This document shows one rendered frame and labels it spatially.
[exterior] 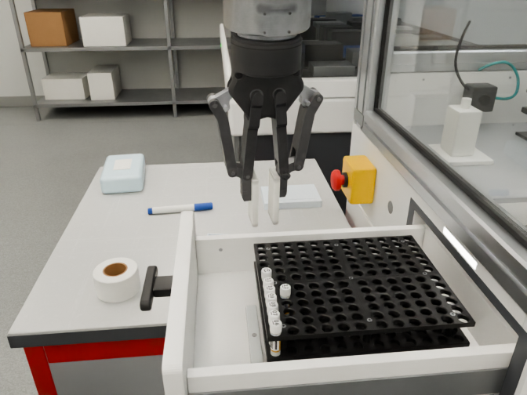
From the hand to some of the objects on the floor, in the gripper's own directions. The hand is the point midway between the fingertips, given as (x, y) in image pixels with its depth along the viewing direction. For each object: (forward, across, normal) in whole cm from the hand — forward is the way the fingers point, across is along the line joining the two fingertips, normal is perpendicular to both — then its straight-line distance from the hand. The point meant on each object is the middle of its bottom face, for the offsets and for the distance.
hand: (263, 197), depth 58 cm
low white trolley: (+100, -4, +25) cm, 103 cm away
